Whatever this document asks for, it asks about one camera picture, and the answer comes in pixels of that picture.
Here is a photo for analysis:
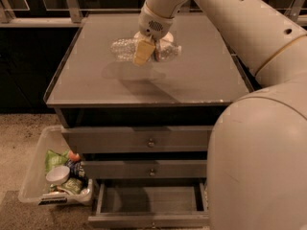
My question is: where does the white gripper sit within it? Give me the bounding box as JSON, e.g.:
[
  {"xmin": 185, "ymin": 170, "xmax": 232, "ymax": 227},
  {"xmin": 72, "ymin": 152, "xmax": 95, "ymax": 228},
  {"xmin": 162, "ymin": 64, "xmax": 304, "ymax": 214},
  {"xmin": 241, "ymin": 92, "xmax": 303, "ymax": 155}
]
[{"xmin": 133, "ymin": 5, "xmax": 174, "ymax": 66}]

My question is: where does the clear plastic water bottle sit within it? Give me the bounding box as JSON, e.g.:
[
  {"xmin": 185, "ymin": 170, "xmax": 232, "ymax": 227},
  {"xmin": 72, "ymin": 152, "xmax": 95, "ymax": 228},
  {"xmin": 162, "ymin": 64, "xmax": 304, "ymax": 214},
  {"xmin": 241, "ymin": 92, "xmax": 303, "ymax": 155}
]
[{"xmin": 110, "ymin": 38, "xmax": 181, "ymax": 62}]

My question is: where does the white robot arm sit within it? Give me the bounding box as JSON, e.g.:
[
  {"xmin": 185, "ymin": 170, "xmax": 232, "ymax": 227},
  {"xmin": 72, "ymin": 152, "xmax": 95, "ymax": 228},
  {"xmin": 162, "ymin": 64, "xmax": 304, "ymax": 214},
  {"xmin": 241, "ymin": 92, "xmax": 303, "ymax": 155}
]
[{"xmin": 139, "ymin": 0, "xmax": 307, "ymax": 230}]

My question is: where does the grey drawer cabinet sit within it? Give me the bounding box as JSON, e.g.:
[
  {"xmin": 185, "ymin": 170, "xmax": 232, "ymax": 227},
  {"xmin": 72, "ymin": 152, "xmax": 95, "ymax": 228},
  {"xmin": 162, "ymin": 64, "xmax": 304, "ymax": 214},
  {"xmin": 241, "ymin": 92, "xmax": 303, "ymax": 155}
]
[{"xmin": 43, "ymin": 11, "xmax": 255, "ymax": 230}]

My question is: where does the grey top drawer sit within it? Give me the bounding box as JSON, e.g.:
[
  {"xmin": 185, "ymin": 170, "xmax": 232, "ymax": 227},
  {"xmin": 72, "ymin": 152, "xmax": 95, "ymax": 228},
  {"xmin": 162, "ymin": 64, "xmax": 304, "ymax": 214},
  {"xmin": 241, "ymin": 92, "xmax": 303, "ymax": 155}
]
[{"xmin": 61, "ymin": 126, "xmax": 212, "ymax": 154}]

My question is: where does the grey middle drawer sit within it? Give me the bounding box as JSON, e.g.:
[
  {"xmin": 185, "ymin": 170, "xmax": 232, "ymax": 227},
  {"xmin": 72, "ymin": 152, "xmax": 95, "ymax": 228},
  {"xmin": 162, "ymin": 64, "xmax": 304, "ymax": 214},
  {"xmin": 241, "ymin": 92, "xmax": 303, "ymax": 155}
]
[{"xmin": 82, "ymin": 160, "xmax": 207, "ymax": 179}]

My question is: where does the grey open bottom drawer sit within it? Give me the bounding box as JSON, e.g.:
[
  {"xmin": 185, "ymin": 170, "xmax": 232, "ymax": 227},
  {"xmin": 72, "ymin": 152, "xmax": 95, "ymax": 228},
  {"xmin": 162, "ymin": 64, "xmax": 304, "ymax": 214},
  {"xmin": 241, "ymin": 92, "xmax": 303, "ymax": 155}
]
[{"xmin": 88, "ymin": 179, "xmax": 209, "ymax": 230}]

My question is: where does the dark blue snack bag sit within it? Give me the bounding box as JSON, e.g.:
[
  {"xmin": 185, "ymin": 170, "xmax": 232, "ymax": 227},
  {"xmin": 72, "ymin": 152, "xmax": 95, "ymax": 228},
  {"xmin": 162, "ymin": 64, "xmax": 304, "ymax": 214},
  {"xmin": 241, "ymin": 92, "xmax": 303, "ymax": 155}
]
[{"xmin": 65, "ymin": 160, "xmax": 85, "ymax": 180}]

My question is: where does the green snack bag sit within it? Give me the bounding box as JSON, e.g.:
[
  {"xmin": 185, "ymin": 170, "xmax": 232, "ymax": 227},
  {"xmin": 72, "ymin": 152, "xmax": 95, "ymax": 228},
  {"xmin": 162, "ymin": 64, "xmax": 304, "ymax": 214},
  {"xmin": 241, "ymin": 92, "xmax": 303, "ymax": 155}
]
[{"xmin": 45, "ymin": 149, "xmax": 69, "ymax": 173}]

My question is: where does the small white cup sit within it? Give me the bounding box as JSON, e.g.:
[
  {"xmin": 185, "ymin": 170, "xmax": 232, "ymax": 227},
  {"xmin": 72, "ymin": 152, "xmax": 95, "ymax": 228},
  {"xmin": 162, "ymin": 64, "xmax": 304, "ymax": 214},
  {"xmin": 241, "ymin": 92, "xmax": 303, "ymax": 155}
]
[{"xmin": 46, "ymin": 166, "xmax": 70, "ymax": 185}]

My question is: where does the green snack packet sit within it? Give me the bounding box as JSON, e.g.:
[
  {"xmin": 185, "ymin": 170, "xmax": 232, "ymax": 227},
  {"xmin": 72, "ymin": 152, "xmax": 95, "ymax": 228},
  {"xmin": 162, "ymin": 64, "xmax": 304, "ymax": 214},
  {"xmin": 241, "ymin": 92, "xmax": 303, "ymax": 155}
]
[{"xmin": 49, "ymin": 178, "xmax": 83, "ymax": 196}]

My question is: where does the clear plastic storage bin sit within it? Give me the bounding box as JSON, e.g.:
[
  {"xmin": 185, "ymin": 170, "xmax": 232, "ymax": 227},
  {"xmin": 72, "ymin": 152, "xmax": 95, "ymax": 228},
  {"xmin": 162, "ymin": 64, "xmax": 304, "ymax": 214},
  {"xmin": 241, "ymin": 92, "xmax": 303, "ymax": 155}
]
[{"xmin": 18, "ymin": 126, "xmax": 93, "ymax": 205}]

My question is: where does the metal railing frame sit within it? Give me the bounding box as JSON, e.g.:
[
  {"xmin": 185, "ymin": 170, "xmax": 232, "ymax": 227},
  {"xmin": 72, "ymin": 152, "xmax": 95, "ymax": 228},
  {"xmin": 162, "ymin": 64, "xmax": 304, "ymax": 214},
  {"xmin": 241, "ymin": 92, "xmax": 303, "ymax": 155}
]
[{"xmin": 0, "ymin": 0, "xmax": 307, "ymax": 29}]

